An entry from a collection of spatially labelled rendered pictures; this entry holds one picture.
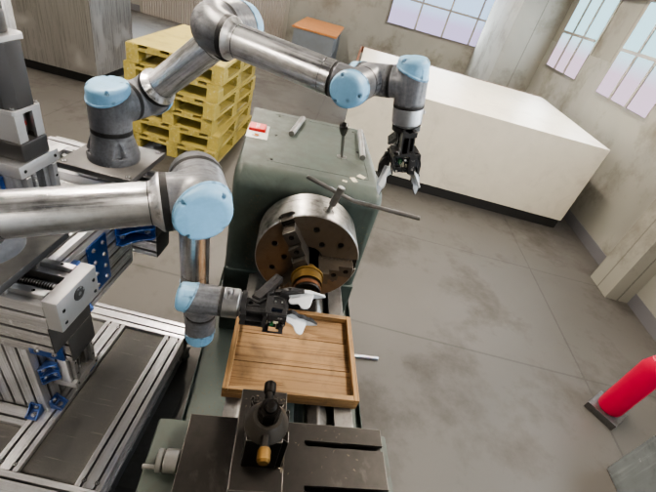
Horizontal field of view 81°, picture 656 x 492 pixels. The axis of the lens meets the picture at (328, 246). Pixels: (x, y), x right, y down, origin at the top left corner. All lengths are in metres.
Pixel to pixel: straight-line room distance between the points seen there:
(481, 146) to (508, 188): 0.59
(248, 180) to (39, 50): 4.86
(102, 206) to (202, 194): 0.17
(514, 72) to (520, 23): 0.72
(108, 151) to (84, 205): 0.57
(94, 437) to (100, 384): 0.23
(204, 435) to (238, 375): 0.23
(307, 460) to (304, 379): 0.27
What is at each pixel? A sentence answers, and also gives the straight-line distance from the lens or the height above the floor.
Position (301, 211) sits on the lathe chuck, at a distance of 1.10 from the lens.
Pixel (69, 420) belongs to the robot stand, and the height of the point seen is 0.21.
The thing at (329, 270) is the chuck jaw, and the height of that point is 1.10.
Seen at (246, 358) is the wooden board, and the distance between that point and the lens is 1.14.
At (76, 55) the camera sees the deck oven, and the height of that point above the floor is 0.30.
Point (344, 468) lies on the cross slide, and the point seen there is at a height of 0.97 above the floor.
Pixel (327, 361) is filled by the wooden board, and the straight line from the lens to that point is 1.18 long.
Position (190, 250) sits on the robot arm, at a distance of 1.03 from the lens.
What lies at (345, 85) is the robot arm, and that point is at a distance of 0.86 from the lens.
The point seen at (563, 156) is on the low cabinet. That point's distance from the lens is 4.66.
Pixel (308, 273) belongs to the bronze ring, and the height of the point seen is 1.12.
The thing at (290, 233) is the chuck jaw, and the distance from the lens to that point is 1.07.
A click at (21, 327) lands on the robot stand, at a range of 1.11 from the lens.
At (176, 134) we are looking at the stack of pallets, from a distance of 3.94.
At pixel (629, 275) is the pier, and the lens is 4.19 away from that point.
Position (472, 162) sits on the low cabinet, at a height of 0.48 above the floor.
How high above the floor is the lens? 1.81
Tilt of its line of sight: 36 degrees down
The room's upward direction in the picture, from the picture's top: 16 degrees clockwise
